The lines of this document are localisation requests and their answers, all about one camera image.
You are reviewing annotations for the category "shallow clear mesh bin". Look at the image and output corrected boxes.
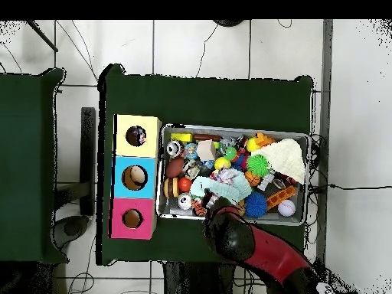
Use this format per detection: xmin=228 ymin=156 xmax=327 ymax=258
xmin=155 ymin=122 xmax=312 ymax=227

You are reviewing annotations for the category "plain wooden cube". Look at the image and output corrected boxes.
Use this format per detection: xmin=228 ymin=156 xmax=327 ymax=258
xmin=196 ymin=139 xmax=217 ymax=162

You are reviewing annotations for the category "black stand bar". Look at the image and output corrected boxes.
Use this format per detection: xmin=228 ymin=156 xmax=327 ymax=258
xmin=80 ymin=106 xmax=96 ymax=217

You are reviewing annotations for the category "black metal rod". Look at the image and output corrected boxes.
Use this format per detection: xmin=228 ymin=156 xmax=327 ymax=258
xmin=25 ymin=19 xmax=59 ymax=53

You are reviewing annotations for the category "cream knitted cloth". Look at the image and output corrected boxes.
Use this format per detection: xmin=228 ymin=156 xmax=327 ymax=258
xmin=250 ymin=138 xmax=306 ymax=185

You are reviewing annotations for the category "blue spiky ball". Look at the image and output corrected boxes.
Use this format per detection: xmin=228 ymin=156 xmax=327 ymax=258
xmin=243 ymin=191 xmax=268 ymax=218

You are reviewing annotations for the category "white baseball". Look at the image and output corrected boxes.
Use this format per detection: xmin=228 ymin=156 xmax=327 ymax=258
xmin=277 ymin=199 xmax=297 ymax=217

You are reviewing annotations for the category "toy hamburger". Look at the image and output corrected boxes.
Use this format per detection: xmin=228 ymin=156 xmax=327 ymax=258
xmin=163 ymin=176 xmax=181 ymax=199

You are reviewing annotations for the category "multicolour patterned cloth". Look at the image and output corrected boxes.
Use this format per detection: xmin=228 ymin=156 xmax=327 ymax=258
xmin=211 ymin=168 xmax=243 ymax=185

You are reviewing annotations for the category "plush tiger toy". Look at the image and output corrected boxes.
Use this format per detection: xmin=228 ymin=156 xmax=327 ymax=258
xmin=191 ymin=198 xmax=207 ymax=217

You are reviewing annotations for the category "dark green side tablecloth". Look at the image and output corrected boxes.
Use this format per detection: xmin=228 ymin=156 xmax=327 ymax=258
xmin=0 ymin=67 xmax=69 ymax=265

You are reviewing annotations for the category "mint green cloth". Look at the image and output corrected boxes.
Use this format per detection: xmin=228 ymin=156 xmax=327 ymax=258
xmin=189 ymin=175 xmax=253 ymax=205

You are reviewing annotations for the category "large polka dot napkin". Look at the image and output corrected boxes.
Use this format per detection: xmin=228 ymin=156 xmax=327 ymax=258
xmin=126 ymin=125 xmax=147 ymax=147

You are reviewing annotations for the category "large dark green tablecloth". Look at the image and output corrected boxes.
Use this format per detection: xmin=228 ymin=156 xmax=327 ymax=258
xmin=96 ymin=63 xmax=315 ymax=272

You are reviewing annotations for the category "green spiky ball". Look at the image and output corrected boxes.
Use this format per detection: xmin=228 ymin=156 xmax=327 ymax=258
xmin=246 ymin=153 xmax=270 ymax=178

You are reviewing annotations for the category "black power cable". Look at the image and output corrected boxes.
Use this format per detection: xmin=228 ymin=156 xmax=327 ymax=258
xmin=309 ymin=182 xmax=392 ymax=194

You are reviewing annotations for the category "orange ball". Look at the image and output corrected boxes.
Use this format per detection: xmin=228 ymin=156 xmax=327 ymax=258
xmin=178 ymin=176 xmax=193 ymax=193

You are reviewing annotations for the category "wooden box with three holes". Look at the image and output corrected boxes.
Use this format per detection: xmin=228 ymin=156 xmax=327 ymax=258
xmin=108 ymin=114 xmax=162 ymax=240

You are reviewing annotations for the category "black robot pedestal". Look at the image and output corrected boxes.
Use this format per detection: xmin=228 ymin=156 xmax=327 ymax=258
xmin=163 ymin=261 xmax=237 ymax=294

